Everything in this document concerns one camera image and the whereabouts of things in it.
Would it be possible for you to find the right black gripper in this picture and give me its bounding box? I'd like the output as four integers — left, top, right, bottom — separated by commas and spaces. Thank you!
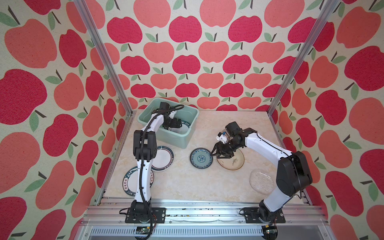
208, 139, 241, 159

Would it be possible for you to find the white plate red-green lettered rim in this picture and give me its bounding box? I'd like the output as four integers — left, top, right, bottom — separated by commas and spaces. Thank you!
169, 121, 191, 135

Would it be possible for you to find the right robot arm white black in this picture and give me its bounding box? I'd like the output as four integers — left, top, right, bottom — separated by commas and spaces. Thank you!
211, 122, 313, 222

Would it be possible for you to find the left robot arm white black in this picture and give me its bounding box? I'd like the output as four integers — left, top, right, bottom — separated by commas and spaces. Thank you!
131, 102, 184, 215

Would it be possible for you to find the mint green plastic bin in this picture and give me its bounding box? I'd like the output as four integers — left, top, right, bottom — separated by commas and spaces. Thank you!
137, 98, 200, 149

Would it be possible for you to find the cream plate with plant drawing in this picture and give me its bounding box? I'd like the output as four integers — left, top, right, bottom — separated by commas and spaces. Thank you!
216, 150, 245, 171

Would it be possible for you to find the teal patterned small plate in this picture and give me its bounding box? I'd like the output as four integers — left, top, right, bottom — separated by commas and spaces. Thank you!
190, 148, 213, 169

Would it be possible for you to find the white plate dark green rim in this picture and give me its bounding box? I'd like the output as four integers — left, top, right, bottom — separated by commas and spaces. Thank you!
152, 146, 175, 172

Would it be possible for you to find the clear glass textured plate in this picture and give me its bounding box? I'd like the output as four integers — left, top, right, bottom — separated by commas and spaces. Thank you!
249, 169, 276, 195

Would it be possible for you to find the white plate lettered rim front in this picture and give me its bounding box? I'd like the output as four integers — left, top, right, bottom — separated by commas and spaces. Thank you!
122, 166, 140, 197

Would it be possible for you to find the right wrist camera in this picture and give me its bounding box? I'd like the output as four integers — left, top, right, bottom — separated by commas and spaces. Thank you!
216, 131, 229, 144

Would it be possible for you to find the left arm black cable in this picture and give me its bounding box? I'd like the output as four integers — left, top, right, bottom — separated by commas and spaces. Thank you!
137, 103, 185, 240

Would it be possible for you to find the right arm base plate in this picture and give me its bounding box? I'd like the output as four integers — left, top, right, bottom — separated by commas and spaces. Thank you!
239, 208, 286, 224

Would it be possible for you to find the aluminium front rail frame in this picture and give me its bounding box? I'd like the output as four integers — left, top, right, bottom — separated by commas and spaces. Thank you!
74, 198, 335, 240

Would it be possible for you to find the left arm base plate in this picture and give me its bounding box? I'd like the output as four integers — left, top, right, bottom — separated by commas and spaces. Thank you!
125, 207, 167, 224

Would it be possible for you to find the left aluminium corner post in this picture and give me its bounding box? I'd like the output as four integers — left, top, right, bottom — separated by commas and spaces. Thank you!
74, 1, 134, 117

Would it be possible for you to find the aluminium corner post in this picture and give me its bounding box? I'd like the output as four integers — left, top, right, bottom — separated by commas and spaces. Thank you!
267, 0, 341, 118
74, 1, 134, 117

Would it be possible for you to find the right aluminium corner post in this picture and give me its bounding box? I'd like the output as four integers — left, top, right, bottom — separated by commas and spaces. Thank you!
267, 0, 341, 118

